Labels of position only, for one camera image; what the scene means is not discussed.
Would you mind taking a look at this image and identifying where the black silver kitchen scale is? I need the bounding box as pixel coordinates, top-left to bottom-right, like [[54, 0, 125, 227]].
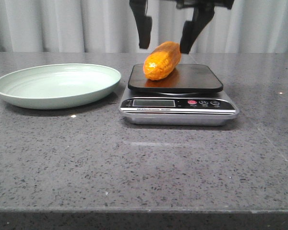
[[120, 64, 240, 126]]

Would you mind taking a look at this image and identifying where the pale green plate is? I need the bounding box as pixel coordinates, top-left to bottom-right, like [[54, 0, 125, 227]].
[[0, 63, 121, 110]]

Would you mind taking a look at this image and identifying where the orange corn cob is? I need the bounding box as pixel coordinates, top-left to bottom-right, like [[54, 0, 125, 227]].
[[143, 41, 181, 81]]

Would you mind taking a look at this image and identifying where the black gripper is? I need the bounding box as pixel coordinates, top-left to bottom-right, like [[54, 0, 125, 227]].
[[129, 0, 234, 54]]

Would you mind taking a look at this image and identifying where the white pleated curtain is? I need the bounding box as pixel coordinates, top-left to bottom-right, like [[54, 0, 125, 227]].
[[0, 0, 288, 53]]

